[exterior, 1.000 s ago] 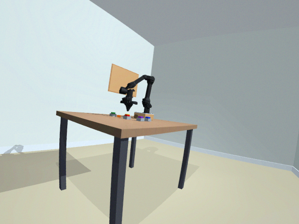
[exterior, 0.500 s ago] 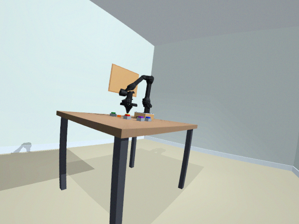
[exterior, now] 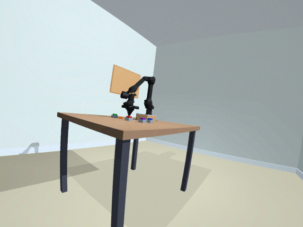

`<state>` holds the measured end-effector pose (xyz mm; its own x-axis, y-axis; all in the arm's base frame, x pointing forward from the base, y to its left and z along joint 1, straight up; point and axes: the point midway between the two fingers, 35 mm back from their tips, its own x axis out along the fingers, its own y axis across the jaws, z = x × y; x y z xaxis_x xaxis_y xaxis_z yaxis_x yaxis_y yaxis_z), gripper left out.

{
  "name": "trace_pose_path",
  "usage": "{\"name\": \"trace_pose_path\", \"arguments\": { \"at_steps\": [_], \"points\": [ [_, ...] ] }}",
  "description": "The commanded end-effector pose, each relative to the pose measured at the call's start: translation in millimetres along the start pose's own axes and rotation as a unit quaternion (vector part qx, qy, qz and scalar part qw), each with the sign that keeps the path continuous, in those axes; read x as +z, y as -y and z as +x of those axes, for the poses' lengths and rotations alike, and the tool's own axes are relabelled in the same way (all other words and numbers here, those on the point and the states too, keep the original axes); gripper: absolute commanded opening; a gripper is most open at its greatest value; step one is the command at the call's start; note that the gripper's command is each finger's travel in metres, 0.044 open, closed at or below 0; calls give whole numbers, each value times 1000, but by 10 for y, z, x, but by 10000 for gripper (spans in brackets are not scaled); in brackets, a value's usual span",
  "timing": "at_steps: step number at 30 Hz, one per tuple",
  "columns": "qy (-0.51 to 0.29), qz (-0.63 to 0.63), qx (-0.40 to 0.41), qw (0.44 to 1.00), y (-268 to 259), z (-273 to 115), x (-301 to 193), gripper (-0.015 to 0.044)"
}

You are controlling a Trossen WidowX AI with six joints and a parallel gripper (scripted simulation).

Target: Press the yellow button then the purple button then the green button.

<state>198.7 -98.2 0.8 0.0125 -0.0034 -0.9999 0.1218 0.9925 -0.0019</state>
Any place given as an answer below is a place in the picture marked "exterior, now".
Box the red button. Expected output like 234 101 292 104
125 116 133 121

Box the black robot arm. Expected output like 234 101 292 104
120 76 156 115

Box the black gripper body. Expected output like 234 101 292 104
122 99 139 109

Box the blue button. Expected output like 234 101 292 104
147 118 154 123

